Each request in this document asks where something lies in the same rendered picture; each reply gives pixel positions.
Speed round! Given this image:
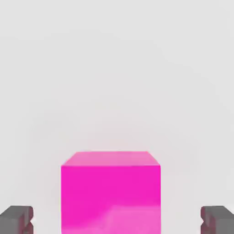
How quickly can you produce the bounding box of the small magenta cube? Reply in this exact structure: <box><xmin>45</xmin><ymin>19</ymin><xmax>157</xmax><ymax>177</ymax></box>
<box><xmin>60</xmin><ymin>151</ymin><xmax>161</xmax><ymax>234</ymax></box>

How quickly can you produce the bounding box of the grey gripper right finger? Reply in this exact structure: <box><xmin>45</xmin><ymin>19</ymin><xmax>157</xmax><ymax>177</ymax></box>
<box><xmin>200</xmin><ymin>205</ymin><xmax>234</xmax><ymax>234</ymax></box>

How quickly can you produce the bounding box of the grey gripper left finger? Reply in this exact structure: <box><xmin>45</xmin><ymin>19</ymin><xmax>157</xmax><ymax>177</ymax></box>
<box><xmin>0</xmin><ymin>205</ymin><xmax>34</xmax><ymax>234</ymax></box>

